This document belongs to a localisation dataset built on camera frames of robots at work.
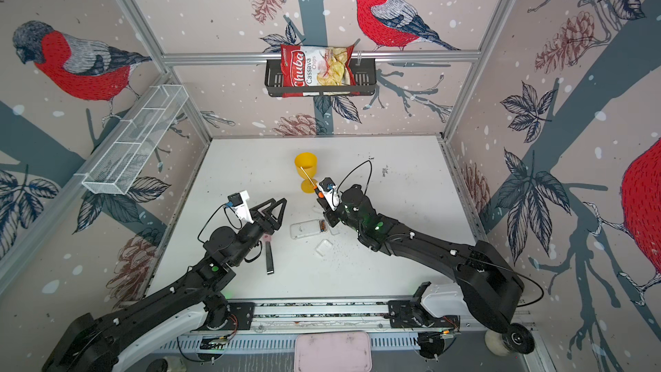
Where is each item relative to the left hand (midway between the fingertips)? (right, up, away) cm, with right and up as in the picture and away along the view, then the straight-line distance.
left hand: (279, 202), depth 72 cm
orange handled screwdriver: (+11, +2, +6) cm, 13 cm away
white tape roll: (+58, -36, -6) cm, 68 cm away
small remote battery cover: (+16, -13, +19) cm, 28 cm away
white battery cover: (+12, -18, +15) cm, 27 cm away
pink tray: (+19, -38, -6) cm, 44 cm away
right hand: (+11, -1, +7) cm, 13 cm away
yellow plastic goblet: (+5, +11, +27) cm, 30 cm away
